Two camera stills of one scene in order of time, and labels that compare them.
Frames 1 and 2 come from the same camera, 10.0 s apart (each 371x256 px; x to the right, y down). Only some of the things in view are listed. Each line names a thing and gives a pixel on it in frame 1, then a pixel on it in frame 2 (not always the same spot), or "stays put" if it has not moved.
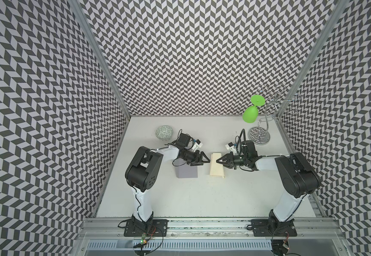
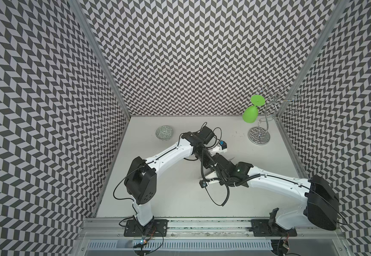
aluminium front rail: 101,229 stays put
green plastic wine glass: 250,114 stays put
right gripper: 229,162 to 222,181
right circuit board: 280,247 stays put
